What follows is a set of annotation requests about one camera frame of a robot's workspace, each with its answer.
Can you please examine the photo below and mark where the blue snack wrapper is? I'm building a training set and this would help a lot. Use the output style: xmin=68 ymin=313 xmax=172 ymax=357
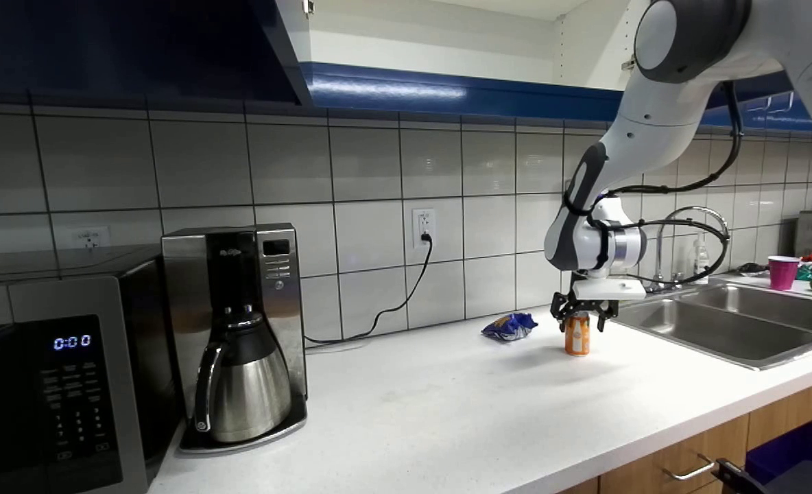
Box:
xmin=480 ymin=309 xmax=541 ymax=345

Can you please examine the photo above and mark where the small white bottle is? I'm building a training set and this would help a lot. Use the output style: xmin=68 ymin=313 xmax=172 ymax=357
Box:
xmin=694 ymin=238 xmax=714 ymax=288

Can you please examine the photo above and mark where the blue wall cabinet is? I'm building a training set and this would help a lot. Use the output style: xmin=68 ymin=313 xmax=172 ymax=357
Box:
xmin=275 ymin=0 xmax=812 ymax=137

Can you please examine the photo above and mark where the black steel coffee maker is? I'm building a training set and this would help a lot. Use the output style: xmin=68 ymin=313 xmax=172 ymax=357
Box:
xmin=158 ymin=223 xmax=310 ymax=454

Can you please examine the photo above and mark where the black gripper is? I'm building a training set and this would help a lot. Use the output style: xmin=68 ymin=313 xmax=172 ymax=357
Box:
xmin=552 ymin=290 xmax=622 ymax=334

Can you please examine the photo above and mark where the black steel microwave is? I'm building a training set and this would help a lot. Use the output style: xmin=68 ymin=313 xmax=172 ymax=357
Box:
xmin=0 ymin=250 xmax=181 ymax=494

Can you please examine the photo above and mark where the pink cup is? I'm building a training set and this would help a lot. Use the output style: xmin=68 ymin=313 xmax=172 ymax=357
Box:
xmin=764 ymin=253 xmax=803 ymax=294

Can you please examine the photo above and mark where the black stand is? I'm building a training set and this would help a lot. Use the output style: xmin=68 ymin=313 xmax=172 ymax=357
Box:
xmin=707 ymin=454 xmax=773 ymax=494

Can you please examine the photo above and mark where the chrome faucet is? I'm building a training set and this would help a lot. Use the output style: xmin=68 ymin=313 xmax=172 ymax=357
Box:
xmin=648 ymin=202 xmax=731 ymax=295

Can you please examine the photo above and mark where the blue cabinet door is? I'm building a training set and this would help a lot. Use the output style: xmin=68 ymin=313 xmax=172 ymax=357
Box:
xmin=0 ymin=0 xmax=316 ymax=110

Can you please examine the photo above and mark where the orange soda can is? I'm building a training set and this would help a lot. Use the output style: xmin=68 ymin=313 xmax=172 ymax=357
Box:
xmin=563 ymin=309 xmax=593 ymax=358

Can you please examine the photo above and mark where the stainless steel sink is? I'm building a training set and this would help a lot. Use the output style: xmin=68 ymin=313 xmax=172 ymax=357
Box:
xmin=605 ymin=280 xmax=812 ymax=372

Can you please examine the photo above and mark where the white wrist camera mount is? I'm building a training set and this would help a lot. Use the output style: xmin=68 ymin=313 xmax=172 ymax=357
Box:
xmin=570 ymin=275 xmax=649 ymax=305

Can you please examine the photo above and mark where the blue bin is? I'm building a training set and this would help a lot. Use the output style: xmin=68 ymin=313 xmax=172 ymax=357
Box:
xmin=744 ymin=420 xmax=812 ymax=489

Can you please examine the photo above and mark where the metal drawer handle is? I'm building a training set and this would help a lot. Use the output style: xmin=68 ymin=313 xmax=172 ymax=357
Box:
xmin=661 ymin=454 xmax=719 ymax=485

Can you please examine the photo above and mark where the wooden base cabinet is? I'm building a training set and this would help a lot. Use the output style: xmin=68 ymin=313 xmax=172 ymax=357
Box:
xmin=559 ymin=372 xmax=812 ymax=494

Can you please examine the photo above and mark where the white wall outlet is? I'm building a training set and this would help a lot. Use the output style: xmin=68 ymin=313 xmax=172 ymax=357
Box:
xmin=73 ymin=225 xmax=109 ymax=258
xmin=409 ymin=206 xmax=441 ymax=262

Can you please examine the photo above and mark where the black power cord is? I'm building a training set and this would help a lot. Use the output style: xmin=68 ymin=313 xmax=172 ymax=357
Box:
xmin=303 ymin=229 xmax=435 ymax=349

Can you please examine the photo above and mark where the steel coffee carafe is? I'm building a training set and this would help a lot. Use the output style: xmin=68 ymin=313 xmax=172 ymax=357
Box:
xmin=192 ymin=309 xmax=297 ymax=448

